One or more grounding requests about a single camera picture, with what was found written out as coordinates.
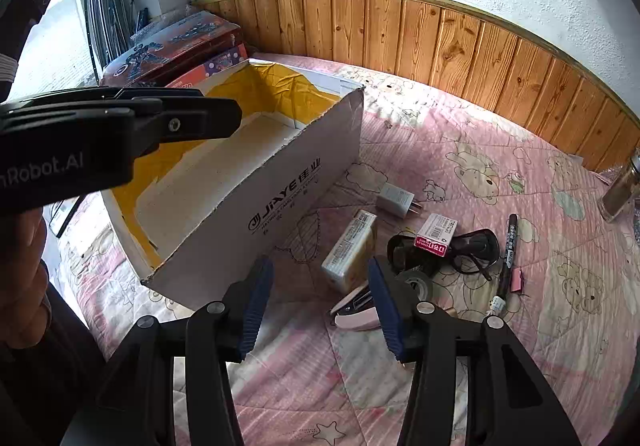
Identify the pink stapler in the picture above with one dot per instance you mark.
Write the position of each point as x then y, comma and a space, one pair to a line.
355, 318

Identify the person's left hand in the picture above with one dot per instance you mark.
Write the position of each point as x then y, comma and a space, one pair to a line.
22, 276

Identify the yellow tissue packet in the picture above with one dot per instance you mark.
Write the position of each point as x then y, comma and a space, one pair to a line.
347, 251

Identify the black-edged flat board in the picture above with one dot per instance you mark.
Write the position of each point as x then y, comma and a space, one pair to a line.
65, 221

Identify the pink bear printed blanket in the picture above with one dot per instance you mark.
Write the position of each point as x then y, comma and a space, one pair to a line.
450, 150

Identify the pink binder clip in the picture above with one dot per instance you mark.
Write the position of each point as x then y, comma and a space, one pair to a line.
517, 277

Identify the black tape roll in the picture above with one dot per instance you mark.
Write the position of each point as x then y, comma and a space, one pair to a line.
426, 283

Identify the black marker pen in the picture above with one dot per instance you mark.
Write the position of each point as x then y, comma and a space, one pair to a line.
509, 251

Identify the red white staple box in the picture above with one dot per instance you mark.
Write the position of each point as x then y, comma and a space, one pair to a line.
435, 236

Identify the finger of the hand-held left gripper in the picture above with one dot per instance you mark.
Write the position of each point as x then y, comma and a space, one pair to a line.
100, 95
200, 118

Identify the cardboard box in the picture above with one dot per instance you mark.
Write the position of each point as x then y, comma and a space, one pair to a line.
280, 196

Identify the pink toy washing machine box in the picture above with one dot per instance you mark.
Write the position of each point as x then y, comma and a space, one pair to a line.
220, 63

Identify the white plug charger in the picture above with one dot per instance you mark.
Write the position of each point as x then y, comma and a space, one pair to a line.
392, 198

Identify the red robot toy box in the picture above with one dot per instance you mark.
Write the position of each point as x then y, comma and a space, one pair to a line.
170, 45

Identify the person's left forearm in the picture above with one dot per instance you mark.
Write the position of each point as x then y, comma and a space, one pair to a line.
55, 386

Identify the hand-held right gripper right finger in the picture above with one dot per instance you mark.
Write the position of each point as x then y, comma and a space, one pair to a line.
384, 306

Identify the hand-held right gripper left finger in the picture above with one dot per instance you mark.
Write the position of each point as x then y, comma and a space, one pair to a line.
257, 306

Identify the black sunglasses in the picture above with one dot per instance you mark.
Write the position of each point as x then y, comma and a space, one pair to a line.
475, 246

